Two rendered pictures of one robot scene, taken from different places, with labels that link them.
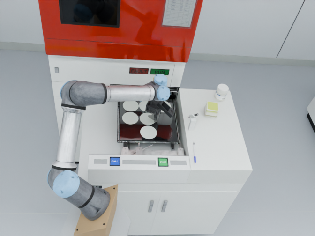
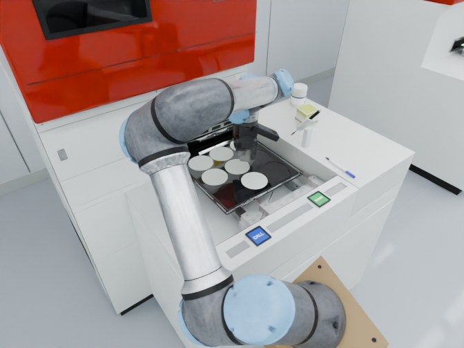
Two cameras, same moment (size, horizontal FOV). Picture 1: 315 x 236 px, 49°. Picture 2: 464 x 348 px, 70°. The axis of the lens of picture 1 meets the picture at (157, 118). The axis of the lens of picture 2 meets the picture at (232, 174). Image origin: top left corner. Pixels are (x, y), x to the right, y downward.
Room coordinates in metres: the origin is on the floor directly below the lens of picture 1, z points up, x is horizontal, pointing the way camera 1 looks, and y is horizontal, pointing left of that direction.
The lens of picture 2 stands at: (0.47, 0.51, 1.71)
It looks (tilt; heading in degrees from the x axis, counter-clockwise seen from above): 39 degrees down; 335
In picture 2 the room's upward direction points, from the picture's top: straight up
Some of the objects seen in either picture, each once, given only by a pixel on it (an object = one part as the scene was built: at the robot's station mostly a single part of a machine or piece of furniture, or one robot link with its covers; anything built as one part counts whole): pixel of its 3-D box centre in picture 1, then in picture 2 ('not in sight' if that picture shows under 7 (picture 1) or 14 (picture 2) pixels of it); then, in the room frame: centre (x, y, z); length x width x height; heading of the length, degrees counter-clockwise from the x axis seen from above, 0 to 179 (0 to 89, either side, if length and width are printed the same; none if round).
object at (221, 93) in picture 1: (221, 92); (298, 95); (1.65, -0.37, 1.01); 0.07 x 0.07 x 0.10
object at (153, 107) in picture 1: (155, 103); (245, 132); (1.40, 0.03, 1.05); 0.09 x 0.08 x 0.12; 75
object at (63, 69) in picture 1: (117, 78); (163, 132); (1.59, 0.29, 1.02); 0.81 x 0.03 x 0.40; 102
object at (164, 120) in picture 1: (147, 118); (237, 166); (1.41, 0.06, 0.90); 0.34 x 0.34 x 0.01; 12
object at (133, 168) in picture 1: (138, 169); (288, 231); (1.04, 0.05, 0.89); 0.55 x 0.09 x 0.14; 102
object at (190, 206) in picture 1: (152, 174); (262, 251); (1.33, -0.04, 0.41); 0.96 x 0.64 x 0.82; 102
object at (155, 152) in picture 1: (152, 157); (285, 208); (1.16, -0.01, 0.87); 0.36 x 0.08 x 0.03; 102
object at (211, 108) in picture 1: (211, 109); (306, 115); (1.50, -0.32, 1.00); 0.07 x 0.07 x 0.07; 3
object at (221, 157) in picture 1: (209, 133); (320, 146); (1.40, -0.34, 0.89); 0.62 x 0.35 x 0.14; 12
